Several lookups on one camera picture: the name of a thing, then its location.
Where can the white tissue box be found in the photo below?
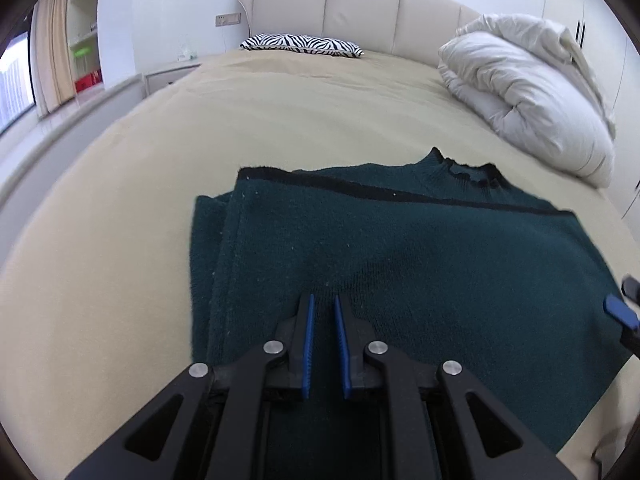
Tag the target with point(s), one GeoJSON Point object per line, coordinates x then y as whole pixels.
{"type": "Point", "coordinates": [187, 54]}

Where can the white bedside table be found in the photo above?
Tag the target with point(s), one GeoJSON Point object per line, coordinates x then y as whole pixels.
{"type": "Point", "coordinates": [162, 76]}

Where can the white folded duvet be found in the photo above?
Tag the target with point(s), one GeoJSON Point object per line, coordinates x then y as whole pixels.
{"type": "Point", "coordinates": [528, 79]}

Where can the red storage box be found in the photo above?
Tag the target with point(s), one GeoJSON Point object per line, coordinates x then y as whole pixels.
{"type": "Point", "coordinates": [87, 81]}

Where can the zebra print pillow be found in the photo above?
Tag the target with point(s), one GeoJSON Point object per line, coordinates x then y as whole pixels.
{"type": "Point", "coordinates": [303, 44]}

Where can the wall switch panel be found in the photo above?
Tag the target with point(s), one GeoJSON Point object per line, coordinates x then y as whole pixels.
{"type": "Point", "coordinates": [229, 19]}

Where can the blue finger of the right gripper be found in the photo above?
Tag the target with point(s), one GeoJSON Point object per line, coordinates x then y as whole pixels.
{"type": "Point", "coordinates": [616, 309]}

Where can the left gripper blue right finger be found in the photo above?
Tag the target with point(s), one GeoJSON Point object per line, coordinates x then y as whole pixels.
{"type": "Point", "coordinates": [439, 421]}

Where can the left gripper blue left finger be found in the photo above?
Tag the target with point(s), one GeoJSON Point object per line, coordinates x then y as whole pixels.
{"type": "Point", "coordinates": [207, 423]}

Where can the black framed window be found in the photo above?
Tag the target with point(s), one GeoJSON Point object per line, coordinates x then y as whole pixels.
{"type": "Point", "coordinates": [15, 81]}

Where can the green item on shelf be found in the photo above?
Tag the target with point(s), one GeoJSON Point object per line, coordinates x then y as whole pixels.
{"type": "Point", "coordinates": [80, 53]}

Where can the white wardrobe with black handles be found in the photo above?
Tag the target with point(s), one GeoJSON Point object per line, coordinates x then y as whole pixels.
{"type": "Point", "coordinates": [615, 61]}

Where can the cream padded headboard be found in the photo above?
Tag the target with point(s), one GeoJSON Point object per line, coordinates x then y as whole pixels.
{"type": "Point", "coordinates": [413, 29]}

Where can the beige curtain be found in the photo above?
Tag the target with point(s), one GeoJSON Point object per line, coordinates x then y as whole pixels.
{"type": "Point", "coordinates": [49, 56]}

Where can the beige bed with sheet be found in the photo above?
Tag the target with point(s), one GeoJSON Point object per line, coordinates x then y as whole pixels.
{"type": "Point", "coordinates": [95, 293]}

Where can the dark green knit sweater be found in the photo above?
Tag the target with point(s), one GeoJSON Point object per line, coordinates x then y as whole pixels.
{"type": "Point", "coordinates": [445, 261]}

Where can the white wall shelf unit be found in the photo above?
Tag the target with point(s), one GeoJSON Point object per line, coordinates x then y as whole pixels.
{"type": "Point", "coordinates": [82, 31]}

